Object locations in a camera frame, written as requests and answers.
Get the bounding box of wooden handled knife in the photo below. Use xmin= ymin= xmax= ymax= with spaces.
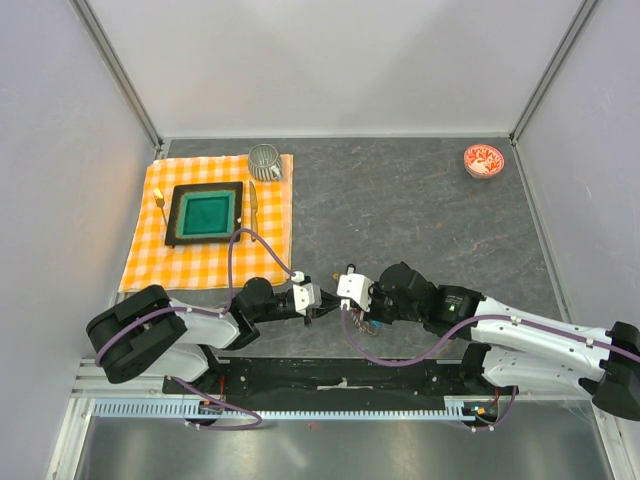
xmin=249 ymin=181 xmax=259 ymax=242

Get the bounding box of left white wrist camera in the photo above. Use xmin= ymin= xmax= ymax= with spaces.
xmin=290 ymin=271 xmax=321 ymax=316

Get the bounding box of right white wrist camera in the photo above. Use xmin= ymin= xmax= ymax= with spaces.
xmin=336 ymin=273 xmax=374 ymax=312

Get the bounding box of orange checkered cloth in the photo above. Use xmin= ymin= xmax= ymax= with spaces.
xmin=118 ymin=154 xmax=294 ymax=293

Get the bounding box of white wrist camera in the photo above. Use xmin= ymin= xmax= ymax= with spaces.
xmin=290 ymin=271 xmax=321 ymax=316
xmin=336 ymin=273 xmax=374 ymax=312

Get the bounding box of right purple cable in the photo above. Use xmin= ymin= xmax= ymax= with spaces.
xmin=341 ymin=307 xmax=640 ymax=432

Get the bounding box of grey cable duct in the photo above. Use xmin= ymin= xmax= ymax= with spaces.
xmin=92 ymin=398 xmax=475 ymax=422

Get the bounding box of gold fork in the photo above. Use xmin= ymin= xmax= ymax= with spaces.
xmin=153 ymin=188 xmax=168 ymax=225

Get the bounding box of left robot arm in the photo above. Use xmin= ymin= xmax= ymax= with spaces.
xmin=86 ymin=277 xmax=340 ymax=393

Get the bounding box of blue keyring with metal rings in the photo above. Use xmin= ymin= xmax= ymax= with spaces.
xmin=333 ymin=269 xmax=378 ymax=337

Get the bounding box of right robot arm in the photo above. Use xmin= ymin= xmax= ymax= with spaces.
xmin=337 ymin=262 xmax=639 ymax=421

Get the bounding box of green square plate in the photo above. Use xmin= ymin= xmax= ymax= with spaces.
xmin=165 ymin=182 xmax=244 ymax=248

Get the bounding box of red patterned bowl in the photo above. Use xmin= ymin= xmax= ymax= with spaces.
xmin=463 ymin=144 xmax=505 ymax=179

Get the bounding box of grey striped mug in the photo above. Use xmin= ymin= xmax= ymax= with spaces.
xmin=247 ymin=144 xmax=284 ymax=182

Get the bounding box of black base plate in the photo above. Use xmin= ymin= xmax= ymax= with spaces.
xmin=190 ymin=357 xmax=512 ymax=412

